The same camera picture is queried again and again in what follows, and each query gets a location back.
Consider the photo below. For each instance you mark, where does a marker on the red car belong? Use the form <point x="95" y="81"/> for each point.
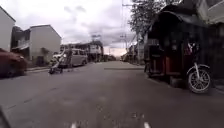
<point x="10" y="63"/>

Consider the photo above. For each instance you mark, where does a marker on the white building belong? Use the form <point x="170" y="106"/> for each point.
<point x="5" y="33"/>

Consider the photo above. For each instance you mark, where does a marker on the grey two-storey building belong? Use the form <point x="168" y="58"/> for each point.
<point x="38" y="43"/>

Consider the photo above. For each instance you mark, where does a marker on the pole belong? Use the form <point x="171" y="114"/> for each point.
<point x="137" y="46"/>

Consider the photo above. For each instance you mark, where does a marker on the small motorcycle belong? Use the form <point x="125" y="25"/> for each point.
<point x="55" y="68"/>

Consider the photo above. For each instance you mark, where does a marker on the tree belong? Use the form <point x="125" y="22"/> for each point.
<point x="145" y="13"/>

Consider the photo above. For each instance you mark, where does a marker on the robot's own part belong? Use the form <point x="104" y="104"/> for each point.
<point x="146" y="125"/>
<point x="73" y="125"/>

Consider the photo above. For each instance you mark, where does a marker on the grey asphalt road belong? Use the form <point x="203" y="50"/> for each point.
<point x="106" y="93"/>

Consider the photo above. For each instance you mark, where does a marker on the motorcycle taxi with dark canopy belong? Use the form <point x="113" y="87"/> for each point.
<point x="173" y="50"/>

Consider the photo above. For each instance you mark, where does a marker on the distant dark building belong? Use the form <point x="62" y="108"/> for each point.
<point x="86" y="50"/>

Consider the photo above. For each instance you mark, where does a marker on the pale van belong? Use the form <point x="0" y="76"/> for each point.
<point x="76" y="57"/>

